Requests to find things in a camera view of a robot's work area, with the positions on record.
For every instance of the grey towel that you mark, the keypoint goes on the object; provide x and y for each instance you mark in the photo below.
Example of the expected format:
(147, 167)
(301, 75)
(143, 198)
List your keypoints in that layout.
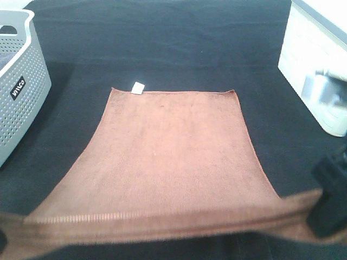
(5, 59)

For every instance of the black table cloth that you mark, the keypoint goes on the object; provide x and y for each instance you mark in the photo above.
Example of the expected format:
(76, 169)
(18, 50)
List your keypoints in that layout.
(92, 46)

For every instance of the white plastic storage box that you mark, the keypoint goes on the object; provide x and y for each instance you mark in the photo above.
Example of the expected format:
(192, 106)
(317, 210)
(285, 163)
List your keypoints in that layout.
(313, 60)

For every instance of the grey perforated laundry basket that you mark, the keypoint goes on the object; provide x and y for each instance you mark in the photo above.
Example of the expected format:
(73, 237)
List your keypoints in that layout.
(25, 81)

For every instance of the brown microfibre towel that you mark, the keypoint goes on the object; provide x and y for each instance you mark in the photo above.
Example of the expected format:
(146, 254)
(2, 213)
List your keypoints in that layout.
(162, 165)

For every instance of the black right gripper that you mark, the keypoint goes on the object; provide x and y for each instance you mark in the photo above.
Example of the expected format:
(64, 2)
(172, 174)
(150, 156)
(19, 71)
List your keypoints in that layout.
(328, 215)

